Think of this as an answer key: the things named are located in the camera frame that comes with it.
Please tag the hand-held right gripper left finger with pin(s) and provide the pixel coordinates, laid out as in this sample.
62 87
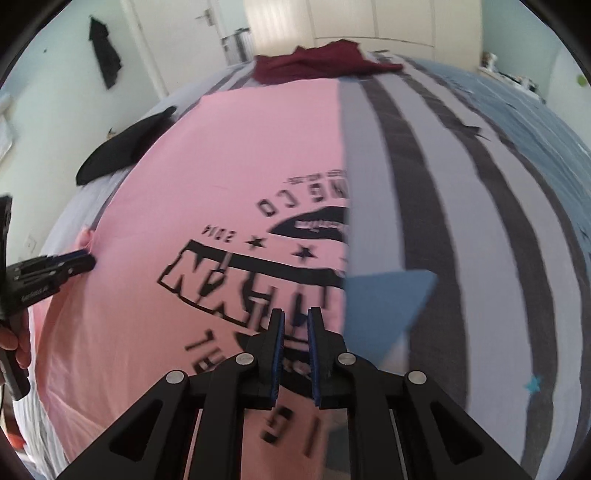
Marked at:
277 355

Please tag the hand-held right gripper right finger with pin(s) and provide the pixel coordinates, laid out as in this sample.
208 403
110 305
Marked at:
315 355

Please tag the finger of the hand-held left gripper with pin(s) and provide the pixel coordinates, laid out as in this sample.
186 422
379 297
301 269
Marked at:
81 267
76 256

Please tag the pink printed t-shirt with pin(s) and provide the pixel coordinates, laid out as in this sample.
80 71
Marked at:
161 194

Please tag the person's left hand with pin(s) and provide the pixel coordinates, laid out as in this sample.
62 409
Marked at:
22 346

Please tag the black folded garment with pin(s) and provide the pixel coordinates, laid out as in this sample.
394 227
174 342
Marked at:
120 152

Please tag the bed with striped star sheet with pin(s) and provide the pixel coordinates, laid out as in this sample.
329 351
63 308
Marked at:
461 230

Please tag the black hanging garment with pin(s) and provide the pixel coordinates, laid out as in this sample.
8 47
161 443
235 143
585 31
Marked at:
106 55

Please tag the white room door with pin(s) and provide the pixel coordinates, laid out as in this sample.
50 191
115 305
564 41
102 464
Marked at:
175 41

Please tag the silver ribbed suitcase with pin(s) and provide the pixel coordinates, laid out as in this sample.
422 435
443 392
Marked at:
230 50

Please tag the dark ribbed suitcase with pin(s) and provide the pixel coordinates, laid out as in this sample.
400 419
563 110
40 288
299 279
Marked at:
245 46

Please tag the maroon garment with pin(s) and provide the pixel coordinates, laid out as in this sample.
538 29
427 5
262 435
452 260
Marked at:
323 62

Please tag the cream wardrobe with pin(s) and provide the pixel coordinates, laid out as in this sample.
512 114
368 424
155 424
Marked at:
369 18

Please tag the small white stand device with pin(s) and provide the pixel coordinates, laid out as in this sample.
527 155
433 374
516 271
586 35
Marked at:
489 60

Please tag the white headboard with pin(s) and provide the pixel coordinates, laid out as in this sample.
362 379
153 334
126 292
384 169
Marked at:
570 110

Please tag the green apple sticker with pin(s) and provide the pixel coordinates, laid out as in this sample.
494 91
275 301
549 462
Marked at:
582 79

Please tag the white wall outlet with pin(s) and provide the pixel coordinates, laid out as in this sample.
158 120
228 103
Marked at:
30 242

